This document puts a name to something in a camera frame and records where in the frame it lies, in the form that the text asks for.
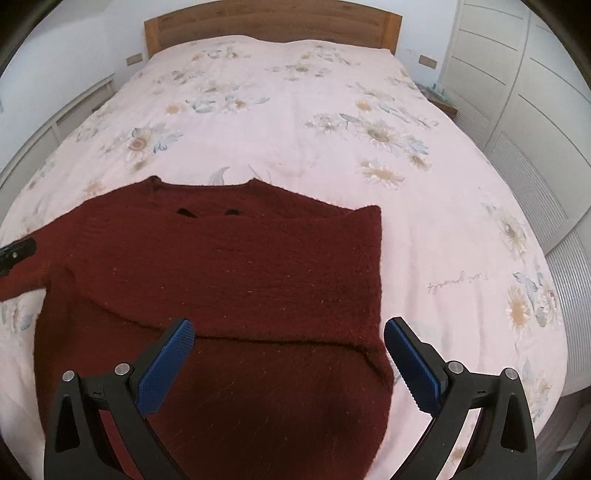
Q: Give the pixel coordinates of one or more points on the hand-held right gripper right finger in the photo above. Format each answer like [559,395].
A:
[413,364]

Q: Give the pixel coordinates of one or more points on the white louvered wardrobe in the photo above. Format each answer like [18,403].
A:
[531,115]

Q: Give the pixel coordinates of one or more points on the wooden headboard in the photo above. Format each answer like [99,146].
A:
[277,21]

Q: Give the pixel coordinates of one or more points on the bed with floral sheet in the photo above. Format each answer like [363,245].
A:
[300,138]

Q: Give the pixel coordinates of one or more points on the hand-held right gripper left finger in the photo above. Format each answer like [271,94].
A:
[168,364]

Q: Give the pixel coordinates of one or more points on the dark red towel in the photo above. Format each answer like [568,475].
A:
[231,277]

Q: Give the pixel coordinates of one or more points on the brown wall switch plate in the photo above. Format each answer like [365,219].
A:
[135,59]
[428,61]

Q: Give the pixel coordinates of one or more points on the wooden nightstand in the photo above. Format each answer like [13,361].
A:
[444,105]

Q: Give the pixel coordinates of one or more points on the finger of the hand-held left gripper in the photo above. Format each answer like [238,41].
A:
[18,251]

